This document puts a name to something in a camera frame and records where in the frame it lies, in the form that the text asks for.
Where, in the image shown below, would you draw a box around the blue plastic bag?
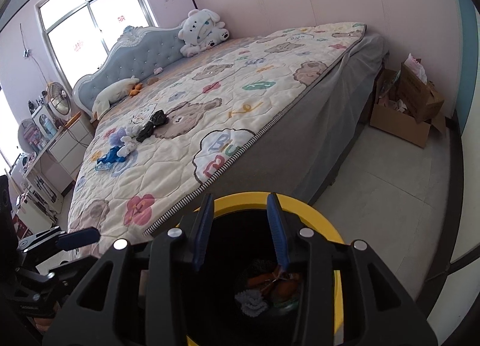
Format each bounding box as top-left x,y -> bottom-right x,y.
97,146 -> 127,164

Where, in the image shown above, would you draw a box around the purple foam net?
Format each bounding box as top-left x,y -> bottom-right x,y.
235,290 -> 268,317
108,127 -> 127,148

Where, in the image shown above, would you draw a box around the black plastic bag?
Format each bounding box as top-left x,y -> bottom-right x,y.
136,110 -> 169,143

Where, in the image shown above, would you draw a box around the orange snack wrapper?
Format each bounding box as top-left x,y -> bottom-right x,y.
247,270 -> 301,296

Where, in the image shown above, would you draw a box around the white plastic bag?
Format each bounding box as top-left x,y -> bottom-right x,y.
125,125 -> 143,138

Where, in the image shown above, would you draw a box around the yellow rimmed trash bin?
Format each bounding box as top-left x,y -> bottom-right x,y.
182,193 -> 335,345

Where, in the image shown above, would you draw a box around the person left hand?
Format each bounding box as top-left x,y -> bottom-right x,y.
33,302 -> 60,333

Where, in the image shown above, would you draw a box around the white rolling cart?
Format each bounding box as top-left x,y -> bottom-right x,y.
16,188 -> 64,233

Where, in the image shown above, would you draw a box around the white desk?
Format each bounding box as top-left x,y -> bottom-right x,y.
24,131 -> 73,218

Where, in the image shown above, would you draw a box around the side window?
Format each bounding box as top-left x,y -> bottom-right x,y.
0,90 -> 21,174

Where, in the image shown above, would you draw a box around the bed with cartoon quilt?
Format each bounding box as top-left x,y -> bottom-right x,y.
67,22 -> 387,259

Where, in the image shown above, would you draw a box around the white nightstand drawers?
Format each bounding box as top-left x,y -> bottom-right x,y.
48,113 -> 94,181

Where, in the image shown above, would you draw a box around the small white crumpled tissue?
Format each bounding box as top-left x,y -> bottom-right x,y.
116,136 -> 137,158

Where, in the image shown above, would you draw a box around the round vanity mirror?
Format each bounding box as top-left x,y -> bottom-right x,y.
18,119 -> 42,154

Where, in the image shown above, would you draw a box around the white cosmetic cabinet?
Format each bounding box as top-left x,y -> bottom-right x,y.
32,105 -> 58,141

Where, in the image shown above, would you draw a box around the cardboard box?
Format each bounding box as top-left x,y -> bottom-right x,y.
370,55 -> 446,148

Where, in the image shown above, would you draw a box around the electric fan heater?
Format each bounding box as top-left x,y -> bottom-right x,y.
46,82 -> 72,122

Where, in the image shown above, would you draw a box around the white goose plush pillow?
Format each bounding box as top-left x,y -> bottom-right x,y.
92,78 -> 139,120

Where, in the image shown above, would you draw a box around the small brown plush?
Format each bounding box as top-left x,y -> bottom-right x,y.
146,76 -> 159,86

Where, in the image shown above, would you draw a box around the blue tufted headboard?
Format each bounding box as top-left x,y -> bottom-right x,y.
72,27 -> 184,115

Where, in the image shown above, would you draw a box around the white plush bear toy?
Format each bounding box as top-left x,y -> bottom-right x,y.
177,9 -> 230,58

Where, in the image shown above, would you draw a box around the large window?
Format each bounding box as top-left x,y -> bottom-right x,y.
38,0 -> 152,86

